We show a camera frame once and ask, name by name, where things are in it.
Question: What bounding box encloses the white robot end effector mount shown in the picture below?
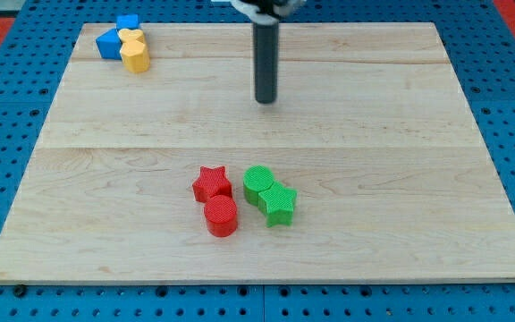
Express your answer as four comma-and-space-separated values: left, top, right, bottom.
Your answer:
227, 0, 306, 23

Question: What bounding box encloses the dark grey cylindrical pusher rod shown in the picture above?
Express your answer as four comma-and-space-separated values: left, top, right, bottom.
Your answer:
252, 23, 279, 104

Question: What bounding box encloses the red star block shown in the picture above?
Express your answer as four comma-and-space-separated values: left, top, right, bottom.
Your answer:
192, 166, 232, 203

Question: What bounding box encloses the green star block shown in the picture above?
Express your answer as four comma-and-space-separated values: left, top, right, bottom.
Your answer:
257, 182, 297, 227

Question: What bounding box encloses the blue cube block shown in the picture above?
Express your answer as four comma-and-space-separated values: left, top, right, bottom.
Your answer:
115, 13, 140, 30

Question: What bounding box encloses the yellow hexagon block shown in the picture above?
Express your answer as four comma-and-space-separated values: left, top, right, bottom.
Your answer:
120, 40, 150, 73

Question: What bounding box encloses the yellow heart block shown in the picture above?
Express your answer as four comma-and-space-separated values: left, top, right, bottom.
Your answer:
117, 29, 146, 44

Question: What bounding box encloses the green cylinder block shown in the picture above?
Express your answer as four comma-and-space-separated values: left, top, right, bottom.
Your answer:
242, 165, 274, 206

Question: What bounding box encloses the blue pentagon block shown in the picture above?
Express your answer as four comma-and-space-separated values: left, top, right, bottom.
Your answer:
96, 29, 122, 60

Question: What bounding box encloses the red cylinder block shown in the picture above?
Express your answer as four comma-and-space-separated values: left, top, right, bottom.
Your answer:
203, 195, 238, 237

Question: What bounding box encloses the wooden board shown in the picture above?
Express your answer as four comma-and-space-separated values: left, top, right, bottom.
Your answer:
0, 22, 515, 285

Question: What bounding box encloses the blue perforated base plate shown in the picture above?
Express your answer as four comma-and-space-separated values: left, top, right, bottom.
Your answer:
0, 0, 515, 321

